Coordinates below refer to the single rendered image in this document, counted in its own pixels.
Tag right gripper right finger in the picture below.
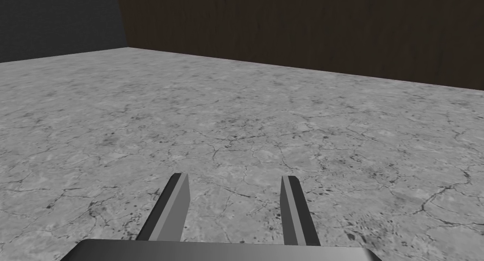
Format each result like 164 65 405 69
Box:
280 175 321 247

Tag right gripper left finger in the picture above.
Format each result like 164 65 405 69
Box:
136 172 190 243

